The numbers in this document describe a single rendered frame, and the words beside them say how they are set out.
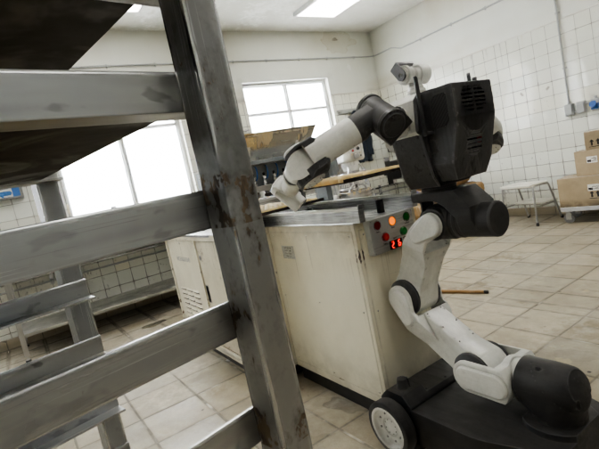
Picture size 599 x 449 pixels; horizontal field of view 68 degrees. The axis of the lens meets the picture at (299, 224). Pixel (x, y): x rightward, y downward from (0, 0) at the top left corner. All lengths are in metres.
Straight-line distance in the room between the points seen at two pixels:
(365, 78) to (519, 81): 2.32
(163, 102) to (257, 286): 0.15
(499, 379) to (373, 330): 0.49
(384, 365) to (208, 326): 1.55
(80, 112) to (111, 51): 5.20
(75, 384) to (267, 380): 0.13
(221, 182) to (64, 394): 0.17
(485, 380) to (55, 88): 1.49
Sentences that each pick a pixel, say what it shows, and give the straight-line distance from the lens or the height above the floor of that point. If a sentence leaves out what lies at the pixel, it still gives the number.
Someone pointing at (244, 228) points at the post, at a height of 1.03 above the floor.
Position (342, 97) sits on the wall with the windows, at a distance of 6.81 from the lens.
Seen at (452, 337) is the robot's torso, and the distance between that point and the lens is 1.70.
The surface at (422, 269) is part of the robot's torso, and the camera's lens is 1.67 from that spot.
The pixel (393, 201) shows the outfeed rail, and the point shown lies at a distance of 1.94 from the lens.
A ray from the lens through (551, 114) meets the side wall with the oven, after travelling 5.82.
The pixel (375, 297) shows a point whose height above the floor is 0.53.
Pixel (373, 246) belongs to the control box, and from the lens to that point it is 1.71.
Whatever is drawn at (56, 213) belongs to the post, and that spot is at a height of 1.08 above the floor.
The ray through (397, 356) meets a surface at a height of 0.27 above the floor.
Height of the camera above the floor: 1.06
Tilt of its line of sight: 6 degrees down
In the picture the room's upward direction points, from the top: 12 degrees counter-clockwise
